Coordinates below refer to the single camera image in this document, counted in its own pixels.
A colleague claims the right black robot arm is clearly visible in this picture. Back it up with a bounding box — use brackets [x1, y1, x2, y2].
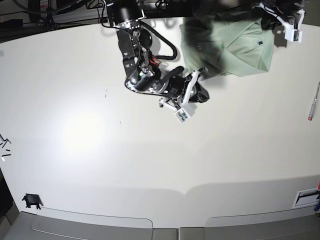
[103, 0, 210, 112]

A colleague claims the black clamp on table edge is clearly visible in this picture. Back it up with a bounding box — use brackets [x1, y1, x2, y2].
[22, 193, 43, 210]

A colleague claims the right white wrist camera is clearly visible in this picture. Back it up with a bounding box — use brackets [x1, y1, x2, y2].
[174, 105, 195, 123]

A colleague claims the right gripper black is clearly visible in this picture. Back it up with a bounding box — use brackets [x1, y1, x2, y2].
[158, 67, 210, 110]

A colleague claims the light green T-shirt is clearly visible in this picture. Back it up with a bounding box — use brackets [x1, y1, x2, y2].
[180, 18, 274, 78]

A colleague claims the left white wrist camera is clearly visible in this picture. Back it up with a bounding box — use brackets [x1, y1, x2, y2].
[284, 24, 303, 43]

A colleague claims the silver screwdriver red tip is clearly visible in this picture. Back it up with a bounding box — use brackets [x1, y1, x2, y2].
[308, 82, 320, 121]

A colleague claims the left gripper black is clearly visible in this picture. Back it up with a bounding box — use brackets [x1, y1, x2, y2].
[254, 0, 307, 31]

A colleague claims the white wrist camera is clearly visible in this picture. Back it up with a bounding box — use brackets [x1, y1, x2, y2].
[174, 105, 195, 123]
[284, 24, 303, 43]

